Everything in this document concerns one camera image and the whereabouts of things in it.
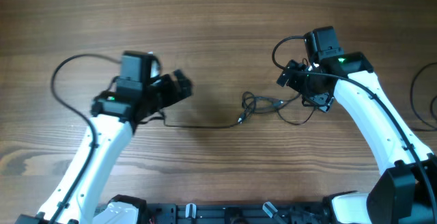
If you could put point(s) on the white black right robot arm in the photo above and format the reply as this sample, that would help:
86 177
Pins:
406 190

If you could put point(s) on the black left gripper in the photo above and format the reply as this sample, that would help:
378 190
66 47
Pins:
172 95

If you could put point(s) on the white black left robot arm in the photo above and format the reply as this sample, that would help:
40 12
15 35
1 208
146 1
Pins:
131 99

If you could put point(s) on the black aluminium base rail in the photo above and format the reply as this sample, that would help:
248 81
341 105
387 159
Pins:
293 213

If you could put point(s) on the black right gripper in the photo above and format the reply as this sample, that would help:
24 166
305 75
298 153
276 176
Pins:
293 74

